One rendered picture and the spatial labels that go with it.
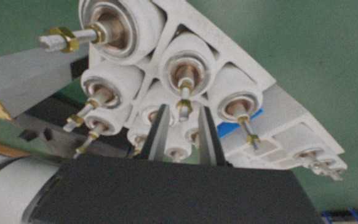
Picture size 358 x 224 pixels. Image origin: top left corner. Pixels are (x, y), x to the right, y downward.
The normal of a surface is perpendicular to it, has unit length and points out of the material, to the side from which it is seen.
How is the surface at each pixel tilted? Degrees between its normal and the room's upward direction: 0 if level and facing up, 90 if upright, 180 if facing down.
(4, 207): 51
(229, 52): 0
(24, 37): 0
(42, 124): 46
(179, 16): 0
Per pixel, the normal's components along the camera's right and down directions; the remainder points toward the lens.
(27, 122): 0.33, 0.04
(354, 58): -0.07, 0.67
